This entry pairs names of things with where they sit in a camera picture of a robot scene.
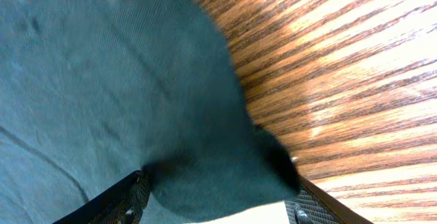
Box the black shorts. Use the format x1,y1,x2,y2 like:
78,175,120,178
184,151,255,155
1,0,300,223

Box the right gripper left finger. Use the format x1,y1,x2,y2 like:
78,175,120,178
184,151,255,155
55,171,150,224

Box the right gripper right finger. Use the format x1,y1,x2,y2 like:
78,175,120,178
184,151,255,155
285,176,372,224

